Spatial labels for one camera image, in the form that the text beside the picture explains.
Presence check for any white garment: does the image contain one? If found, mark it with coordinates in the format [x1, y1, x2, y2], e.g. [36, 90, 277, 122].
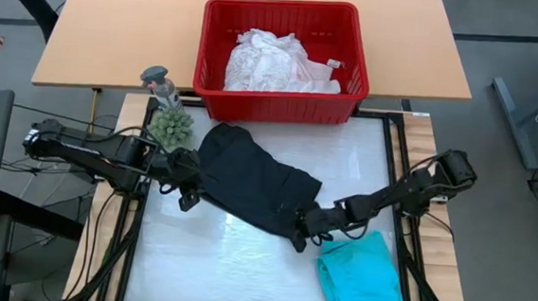
[223, 27, 348, 99]

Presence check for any teal garment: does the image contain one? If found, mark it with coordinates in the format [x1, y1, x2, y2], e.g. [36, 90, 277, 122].
[314, 226, 417, 301]

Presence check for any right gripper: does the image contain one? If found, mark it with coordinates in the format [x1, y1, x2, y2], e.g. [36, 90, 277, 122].
[290, 202, 350, 257]

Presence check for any grey metal desk leg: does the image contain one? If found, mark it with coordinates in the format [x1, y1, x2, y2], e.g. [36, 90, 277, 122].
[485, 65, 538, 171]

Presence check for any orange wooden desk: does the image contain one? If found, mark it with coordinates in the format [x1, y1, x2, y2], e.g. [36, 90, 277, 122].
[29, 0, 480, 117]

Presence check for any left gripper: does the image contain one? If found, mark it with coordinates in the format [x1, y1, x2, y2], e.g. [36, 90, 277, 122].
[150, 145, 206, 214]

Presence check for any red plastic laundry bin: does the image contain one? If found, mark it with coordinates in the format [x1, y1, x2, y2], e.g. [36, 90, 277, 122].
[189, 0, 376, 133]

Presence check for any black aluminium table frame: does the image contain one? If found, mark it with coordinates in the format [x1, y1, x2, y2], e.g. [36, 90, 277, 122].
[67, 89, 481, 301]

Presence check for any black jacket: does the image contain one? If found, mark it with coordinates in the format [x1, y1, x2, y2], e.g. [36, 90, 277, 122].
[191, 120, 328, 243]

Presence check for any clear spray bottle grey head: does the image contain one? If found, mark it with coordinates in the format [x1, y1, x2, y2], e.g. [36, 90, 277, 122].
[137, 63, 188, 115]

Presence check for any green potted succulent plant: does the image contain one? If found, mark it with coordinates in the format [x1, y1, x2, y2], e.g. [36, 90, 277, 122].
[145, 105, 197, 153]

